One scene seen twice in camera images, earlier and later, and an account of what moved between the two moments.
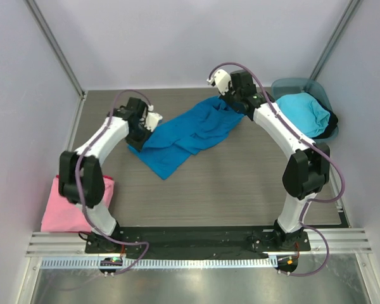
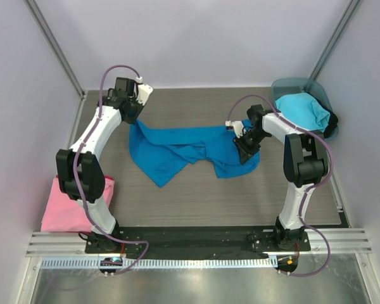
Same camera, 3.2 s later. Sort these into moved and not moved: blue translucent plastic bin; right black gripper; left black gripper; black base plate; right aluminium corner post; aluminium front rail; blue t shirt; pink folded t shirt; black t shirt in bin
Moved: left black gripper; right black gripper; blue t shirt
Not moved: pink folded t shirt; aluminium front rail; black t shirt in bin; blue translucent plastic bin; black base plate; right aluminium corner post
